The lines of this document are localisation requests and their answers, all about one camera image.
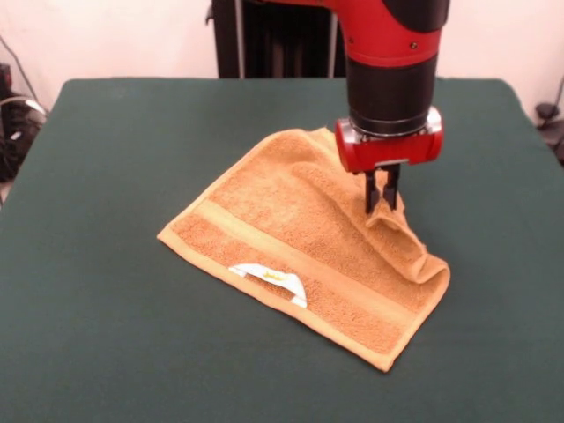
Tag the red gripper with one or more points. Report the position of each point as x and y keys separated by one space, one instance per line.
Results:
x=388 y=152

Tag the orange terry towel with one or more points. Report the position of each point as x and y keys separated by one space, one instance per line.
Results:
x=286 y=220

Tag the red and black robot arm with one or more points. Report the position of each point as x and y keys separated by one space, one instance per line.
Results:
x=392 y=66

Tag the dark green table cloth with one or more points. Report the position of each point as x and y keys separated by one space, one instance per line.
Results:
x=132 y=176

